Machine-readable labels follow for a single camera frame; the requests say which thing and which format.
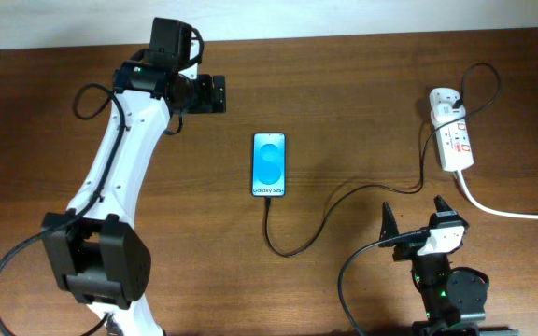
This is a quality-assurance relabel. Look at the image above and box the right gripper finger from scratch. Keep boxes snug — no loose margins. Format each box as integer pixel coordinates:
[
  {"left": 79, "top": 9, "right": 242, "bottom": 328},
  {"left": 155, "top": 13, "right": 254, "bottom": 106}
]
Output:
[
  {"left": 434, "top": 195, "right": 457, "bottom": 216},
  {"left": 379, "top": 202, "right": 399, "bottom": 246}
]

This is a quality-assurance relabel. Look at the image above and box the blue Galaxy smartphone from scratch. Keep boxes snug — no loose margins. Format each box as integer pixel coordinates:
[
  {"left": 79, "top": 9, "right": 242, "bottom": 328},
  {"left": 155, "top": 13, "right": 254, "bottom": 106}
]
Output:
[{"left": 251, "top": 133, "right": 286, "bottom": 197}]

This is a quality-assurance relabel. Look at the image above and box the black charging cable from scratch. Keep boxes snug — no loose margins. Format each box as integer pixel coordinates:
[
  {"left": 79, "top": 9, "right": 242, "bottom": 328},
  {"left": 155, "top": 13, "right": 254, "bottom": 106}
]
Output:
[{"left": 262, "top": 61, "right": 503, "bottom": 259}]

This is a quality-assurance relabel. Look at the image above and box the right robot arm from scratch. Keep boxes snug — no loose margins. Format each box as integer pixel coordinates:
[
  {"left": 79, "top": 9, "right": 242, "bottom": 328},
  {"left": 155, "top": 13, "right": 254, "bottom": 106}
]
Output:
[{"left": 380, "top": 196, "right": 519, "bottom": 336}]

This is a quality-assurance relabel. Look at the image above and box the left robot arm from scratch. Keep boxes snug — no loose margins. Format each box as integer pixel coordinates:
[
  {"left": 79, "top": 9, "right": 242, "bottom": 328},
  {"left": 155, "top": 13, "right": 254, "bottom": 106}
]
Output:
[{"left": 41, "top": 18, "right": 226, "bottom": 335}]

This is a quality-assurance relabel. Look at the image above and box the white USB charger plug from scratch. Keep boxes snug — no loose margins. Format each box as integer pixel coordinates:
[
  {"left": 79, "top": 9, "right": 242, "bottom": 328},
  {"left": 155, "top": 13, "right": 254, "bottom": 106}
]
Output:
[{"left": 431, "top": 103, "right": 466, "bottom": 127}]

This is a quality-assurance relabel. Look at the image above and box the white power strip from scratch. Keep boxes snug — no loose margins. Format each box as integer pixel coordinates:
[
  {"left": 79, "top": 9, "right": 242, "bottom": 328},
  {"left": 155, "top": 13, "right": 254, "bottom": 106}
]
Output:
[{"left": 429, "top": 88, "right": 474, "bottom": 172}]

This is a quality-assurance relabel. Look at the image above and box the white power strip cord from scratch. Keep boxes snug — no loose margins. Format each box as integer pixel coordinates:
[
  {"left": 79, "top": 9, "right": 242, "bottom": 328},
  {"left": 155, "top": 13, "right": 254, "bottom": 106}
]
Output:
[{"left": 453, "top": 169, "right": 538, "bottom": 224}]

